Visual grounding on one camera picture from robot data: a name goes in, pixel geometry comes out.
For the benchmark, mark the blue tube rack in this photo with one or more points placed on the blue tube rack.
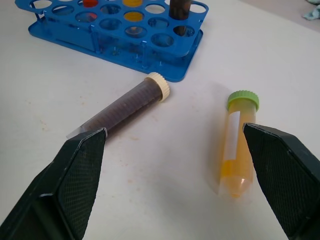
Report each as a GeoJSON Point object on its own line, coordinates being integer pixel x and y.
{"type": "Point", "coordinates": [140, 50]}

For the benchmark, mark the yellow tube with green cap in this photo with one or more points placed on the yellow tube with green cap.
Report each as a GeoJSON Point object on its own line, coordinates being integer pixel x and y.
{"type": "Point", "coordinates": [236, 147]}

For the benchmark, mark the red tube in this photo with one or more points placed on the red tube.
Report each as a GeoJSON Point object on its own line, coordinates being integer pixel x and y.
{"type": "Point", "coordinates": [90, 5]}

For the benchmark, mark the brown tube with cream cap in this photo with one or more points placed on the brown tube with cream cap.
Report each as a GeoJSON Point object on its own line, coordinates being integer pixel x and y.
{"type": "Point", "coordinates": [130, 107]}

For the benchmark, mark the dark tube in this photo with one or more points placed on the dark tube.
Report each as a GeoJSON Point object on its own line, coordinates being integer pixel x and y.
{"type": "Point", "coordinates": [178, 11]}

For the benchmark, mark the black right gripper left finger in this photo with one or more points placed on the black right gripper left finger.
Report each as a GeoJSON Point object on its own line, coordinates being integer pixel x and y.
{"type": "Point", "coordinates": [62, 187]}

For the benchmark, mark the light blue cloth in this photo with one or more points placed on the light blue cloth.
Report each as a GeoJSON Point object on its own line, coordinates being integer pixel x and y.
{"type": "Point", "coordinates": [312, 13]}

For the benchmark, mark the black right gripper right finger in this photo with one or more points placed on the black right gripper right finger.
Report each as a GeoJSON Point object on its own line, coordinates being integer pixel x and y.
{"type": "Point", "coordinates": [287, 180]}

